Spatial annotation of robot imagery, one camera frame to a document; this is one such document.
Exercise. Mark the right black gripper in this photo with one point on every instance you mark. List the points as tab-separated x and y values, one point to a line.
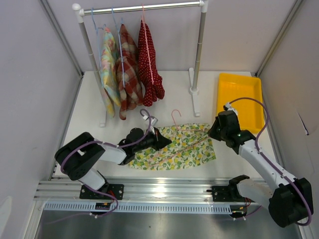
212	133

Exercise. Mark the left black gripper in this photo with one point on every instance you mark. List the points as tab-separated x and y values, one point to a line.
159	141

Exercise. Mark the lemon print cloth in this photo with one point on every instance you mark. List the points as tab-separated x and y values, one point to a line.
184	149

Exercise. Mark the red polka dot skirt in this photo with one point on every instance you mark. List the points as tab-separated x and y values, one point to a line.
147	69

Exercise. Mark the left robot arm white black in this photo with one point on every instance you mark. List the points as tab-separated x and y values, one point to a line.
77	158

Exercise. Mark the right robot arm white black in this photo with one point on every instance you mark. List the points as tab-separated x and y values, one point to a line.
287	198

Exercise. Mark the yellow plastic tray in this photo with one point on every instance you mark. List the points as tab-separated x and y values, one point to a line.
240	92

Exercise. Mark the red plaid garment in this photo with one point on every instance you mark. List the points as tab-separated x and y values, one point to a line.
129	84

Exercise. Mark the pastel floral garment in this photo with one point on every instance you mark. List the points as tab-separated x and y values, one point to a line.
108	58

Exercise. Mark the clothes rack metal white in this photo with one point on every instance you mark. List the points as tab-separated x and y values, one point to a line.
80	13

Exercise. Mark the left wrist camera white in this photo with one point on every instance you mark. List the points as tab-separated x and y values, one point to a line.
152	121

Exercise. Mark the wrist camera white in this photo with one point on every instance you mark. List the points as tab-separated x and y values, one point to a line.
152	121
228	107

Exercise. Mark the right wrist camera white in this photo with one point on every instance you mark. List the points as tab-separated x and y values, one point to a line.
228	107

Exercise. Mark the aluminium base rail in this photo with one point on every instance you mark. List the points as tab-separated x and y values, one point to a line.
136	190

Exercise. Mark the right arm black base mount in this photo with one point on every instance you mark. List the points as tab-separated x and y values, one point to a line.
224	194

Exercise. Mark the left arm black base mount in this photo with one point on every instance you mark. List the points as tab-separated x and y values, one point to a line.
116	190

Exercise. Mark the white slotted cable duct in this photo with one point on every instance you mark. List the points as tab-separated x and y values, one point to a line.
220	209

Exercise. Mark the blue wire hanger left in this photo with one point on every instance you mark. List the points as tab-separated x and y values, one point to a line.
99	37

